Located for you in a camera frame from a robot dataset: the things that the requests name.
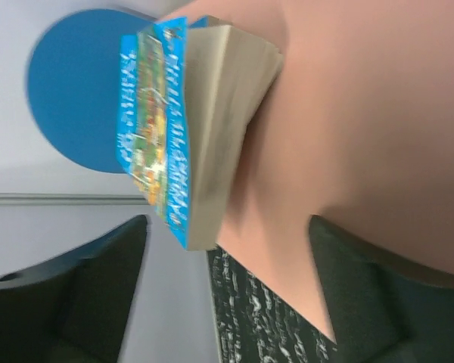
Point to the black marble pattern mat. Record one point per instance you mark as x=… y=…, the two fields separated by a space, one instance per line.
x=254 y=325

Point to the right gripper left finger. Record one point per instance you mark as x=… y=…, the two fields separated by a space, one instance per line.
x=74 y=307

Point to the blue 26-Storey Treehouse book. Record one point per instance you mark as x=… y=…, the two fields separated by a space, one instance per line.
x=187 y=94

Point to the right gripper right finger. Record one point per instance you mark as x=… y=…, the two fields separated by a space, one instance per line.
x=382 y=307

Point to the colourful wooden bookshelf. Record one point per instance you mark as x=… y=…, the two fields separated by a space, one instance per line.
x=359 y=128

